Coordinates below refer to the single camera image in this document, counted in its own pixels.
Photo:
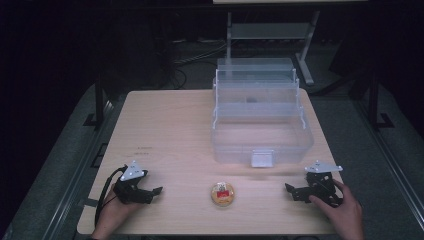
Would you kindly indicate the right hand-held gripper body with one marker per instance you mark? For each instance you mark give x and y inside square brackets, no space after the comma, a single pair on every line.
[321,183]

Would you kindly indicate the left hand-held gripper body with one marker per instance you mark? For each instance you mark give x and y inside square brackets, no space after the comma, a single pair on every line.
[132,172]

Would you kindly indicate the clear plastic tiered storage box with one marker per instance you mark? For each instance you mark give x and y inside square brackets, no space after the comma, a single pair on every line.
[261,133]

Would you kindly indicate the round orange snack cup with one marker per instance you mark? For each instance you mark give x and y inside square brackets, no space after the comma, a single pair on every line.
[222,194]

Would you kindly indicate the person's right hand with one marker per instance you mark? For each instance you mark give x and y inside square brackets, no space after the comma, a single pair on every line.
[346,213]

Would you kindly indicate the person's left hand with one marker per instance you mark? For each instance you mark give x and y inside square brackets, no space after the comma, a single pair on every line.
[111,213]

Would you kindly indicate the grey metal stand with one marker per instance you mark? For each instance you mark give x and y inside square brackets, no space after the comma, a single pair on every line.
[270,31]

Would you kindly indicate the aluminium frame rail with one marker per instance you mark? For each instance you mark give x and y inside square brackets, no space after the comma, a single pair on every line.
[83,160]
[390,160]

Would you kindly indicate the black metal post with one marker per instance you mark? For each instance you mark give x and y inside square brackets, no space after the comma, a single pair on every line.
[374,100]
[99,100]

